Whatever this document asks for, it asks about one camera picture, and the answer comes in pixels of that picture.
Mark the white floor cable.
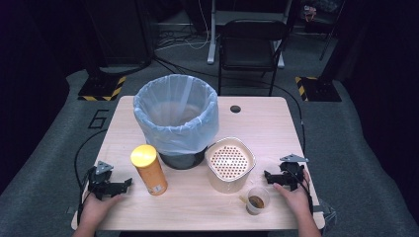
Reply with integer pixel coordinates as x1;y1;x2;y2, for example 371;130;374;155
154;0;211;53

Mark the black folding chair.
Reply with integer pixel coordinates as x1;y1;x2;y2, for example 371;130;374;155
216;19;289;97

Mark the black striped stand base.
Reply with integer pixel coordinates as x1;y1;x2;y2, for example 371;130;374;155
76;74;127;103
294;76;343;103

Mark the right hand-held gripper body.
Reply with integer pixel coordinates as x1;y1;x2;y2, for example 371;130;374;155
277;153;309;193

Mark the white metal desk frame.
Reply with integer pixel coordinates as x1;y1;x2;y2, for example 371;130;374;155
207;0;293;69

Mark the trash bin with blue liner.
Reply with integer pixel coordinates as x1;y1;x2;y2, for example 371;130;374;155
132;73;220;157

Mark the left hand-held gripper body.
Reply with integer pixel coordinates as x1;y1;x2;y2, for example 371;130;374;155
86;160;117;201

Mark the orange tube can yellow lid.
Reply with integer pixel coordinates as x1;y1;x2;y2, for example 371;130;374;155
129;143;169;197

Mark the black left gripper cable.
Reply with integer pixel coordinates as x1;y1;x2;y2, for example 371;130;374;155
73;128;109;226

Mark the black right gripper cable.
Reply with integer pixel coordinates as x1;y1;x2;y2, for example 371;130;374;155
286;168;314;215

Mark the clear plastic cup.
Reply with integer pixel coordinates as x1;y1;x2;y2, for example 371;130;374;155
238;186;271;216

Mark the black waste bin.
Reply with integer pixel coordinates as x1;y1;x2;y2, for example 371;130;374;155
158;146;210;171

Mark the cream container with perforated strainer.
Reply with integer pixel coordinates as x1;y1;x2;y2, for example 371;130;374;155
205;136;257;195

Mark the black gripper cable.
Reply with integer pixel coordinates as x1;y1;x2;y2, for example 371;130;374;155
73;128;109;226
286;168;314;215

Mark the person's left hand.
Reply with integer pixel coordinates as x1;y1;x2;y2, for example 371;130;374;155
78;193;126;229

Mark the person's right hand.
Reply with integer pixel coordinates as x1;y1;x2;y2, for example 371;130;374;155
272;169;312;221

